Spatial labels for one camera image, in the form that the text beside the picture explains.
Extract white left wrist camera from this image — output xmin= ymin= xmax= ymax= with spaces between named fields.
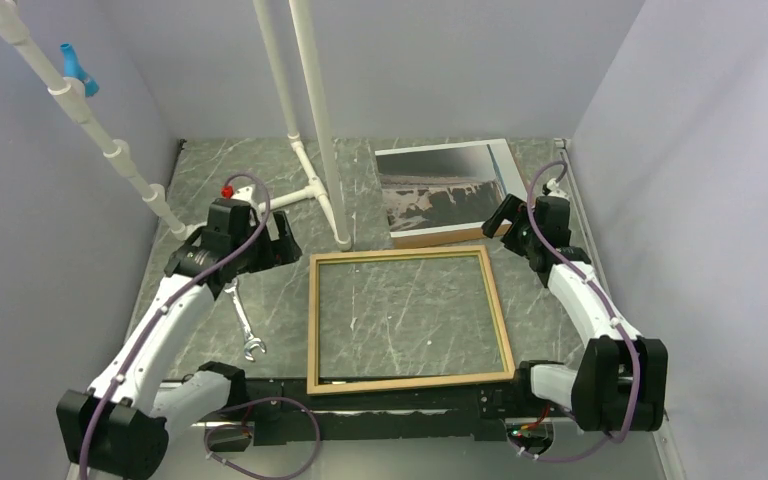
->
xmin=220 ymin=185 xmax=257 ymax=205

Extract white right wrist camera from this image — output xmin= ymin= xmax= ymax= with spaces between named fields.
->
xmin=542 ymin=178 xmax=570 ymax=200

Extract light wooden picture frame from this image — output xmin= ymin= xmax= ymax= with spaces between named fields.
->
xmin=307 ymin=245 xmax=515 ymax=395

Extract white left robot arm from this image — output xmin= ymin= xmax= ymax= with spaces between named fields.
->
xmin=56 ymin=198 xmax=302 ymax=479

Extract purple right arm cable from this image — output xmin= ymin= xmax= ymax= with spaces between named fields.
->
xmin=505 ymin=160 xmax=643 ymax=464

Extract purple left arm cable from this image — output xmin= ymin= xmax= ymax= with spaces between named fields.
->
xmin=77 ymin=172 xmax=322 ymax=480

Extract blue pipe fitting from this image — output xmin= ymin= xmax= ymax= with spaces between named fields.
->
xmin=60 ymin=43 xmax=99 ymax=97

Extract landscape photo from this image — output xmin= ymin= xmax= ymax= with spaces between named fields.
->
xmin=374 ymin=139 xmax=526 ymax=249

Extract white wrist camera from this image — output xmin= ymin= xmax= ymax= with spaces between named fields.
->
xmin=542 ymin=178 xmax=570 ymax=200
xmin=220 ymin=185 xmax=257 ymax=205

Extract silver open-end wrench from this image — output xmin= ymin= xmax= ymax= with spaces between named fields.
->
xmin=224 ymin=278 xmax=267 ymax=362

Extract white PVC pipe stand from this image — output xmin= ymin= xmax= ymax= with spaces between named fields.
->
xmin=0 ymin=1 xmax=353 ymax=251

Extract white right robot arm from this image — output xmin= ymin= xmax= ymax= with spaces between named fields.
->
xmin=482 ymin=194 xmax=668 ymax=435

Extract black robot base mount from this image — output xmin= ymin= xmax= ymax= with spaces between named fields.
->
xmin=158 ymin=377 xmax=577 ymax=446

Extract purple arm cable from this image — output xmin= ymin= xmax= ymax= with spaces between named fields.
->
xmin=77 ymin=172 xmax=322 ymax=480
xmin=505 ymin=160 xmax=643 ymax=464

